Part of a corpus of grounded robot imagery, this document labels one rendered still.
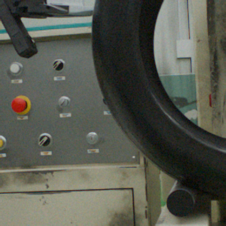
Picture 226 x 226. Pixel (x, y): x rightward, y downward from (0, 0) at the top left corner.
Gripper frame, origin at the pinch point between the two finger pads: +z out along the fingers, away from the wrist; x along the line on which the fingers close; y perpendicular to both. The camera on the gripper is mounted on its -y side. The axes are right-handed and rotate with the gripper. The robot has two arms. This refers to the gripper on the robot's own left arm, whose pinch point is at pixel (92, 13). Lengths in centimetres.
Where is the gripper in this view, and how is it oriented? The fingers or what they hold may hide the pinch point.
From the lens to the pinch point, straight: 126.8
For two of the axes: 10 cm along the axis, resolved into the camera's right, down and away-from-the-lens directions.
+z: 9.9, 0.6, -1.5
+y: 0.5, -10.0, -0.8
